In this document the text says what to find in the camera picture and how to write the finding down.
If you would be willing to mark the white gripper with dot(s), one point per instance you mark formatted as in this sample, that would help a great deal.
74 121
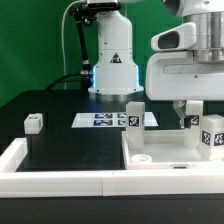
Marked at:
174 76

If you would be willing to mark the white square tabletop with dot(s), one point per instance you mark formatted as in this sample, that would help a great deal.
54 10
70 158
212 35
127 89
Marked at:
164 149

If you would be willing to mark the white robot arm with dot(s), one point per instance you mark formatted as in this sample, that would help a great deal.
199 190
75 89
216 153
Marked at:
116 74

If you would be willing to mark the white sheet with fiducial markers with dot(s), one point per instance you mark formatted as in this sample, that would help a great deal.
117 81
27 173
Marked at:
108 119

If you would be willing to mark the white U-shaped obstacle fence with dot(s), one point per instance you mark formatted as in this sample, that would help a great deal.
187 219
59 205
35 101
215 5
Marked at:
15 184

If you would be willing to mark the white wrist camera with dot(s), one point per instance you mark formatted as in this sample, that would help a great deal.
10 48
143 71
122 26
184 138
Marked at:
182 37

